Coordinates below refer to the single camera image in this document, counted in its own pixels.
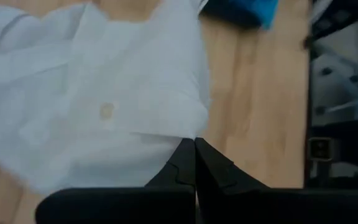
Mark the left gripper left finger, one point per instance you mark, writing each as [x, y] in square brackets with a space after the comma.
[154, 202]

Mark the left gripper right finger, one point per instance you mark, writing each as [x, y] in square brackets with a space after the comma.
[244, 202]

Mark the white garment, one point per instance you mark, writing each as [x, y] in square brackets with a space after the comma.
[89, 77]

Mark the navy blue garment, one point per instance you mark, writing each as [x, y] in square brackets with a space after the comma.
[244, 12]

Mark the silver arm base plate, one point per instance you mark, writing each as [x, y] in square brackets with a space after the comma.
[337, 90]

